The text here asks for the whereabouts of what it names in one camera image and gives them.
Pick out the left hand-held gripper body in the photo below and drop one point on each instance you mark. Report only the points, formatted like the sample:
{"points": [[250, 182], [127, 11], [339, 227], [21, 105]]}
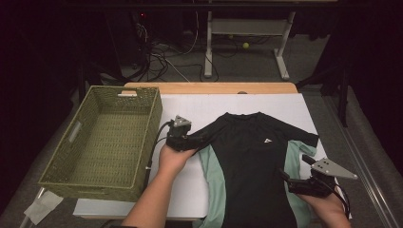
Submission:
{"points": [[179, 139]]}

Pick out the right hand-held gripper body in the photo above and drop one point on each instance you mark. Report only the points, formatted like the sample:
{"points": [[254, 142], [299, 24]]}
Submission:
{"points": [[329, 167]]}

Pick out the black and mint t-shirt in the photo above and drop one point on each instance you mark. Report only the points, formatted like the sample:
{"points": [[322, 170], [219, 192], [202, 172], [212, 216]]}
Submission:
{"points": [[250, 164]]}

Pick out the green woven basket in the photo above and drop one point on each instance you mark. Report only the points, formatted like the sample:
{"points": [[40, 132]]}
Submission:
{"points": [[111, 142]]}

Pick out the person's left hand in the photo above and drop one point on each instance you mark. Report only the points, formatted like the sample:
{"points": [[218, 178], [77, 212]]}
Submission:
{"points": [[172, 161]]}

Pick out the person's right hand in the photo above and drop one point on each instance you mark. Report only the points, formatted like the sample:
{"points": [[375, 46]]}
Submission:
{"points": [[329, 207]]}

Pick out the black stand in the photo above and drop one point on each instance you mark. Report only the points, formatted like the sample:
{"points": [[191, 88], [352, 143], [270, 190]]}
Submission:
{"points": [[343, 95], [83, 82]]}

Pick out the black computer tower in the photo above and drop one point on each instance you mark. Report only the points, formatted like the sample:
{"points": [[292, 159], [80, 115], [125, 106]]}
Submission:
{"points": [[142, 38]]}

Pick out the yellow tennis ball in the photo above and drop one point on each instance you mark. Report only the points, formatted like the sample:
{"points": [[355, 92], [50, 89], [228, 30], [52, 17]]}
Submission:
{"points": [[245, 45]]}

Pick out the white paper sheet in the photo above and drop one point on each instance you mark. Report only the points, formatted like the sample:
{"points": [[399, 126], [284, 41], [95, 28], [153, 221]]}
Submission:
{"points": [[42, 205]]}

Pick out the metal floor rail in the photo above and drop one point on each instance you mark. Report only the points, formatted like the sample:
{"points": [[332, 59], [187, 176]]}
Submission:
{"points": [[364, 164]]}

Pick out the white desk frame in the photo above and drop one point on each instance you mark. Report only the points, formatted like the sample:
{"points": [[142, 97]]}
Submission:
{"points": [[247, 27]]}

